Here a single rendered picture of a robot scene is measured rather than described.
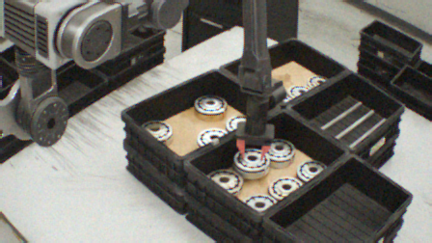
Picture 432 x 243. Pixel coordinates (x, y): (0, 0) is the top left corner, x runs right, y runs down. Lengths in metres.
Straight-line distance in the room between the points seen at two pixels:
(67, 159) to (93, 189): 0.19
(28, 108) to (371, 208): 1.04
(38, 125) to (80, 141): 0.71
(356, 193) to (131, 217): 0.69
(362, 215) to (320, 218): 0.14
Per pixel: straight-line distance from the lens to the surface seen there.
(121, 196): 1.94
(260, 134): 1.72
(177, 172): 1.76
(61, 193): 1.96
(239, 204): 1.58
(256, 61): 1.61
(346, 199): 1.78
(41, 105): 1.49
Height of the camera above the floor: 2.00
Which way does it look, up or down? 35 degrees down
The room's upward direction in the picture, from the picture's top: 2 degrees clockwise
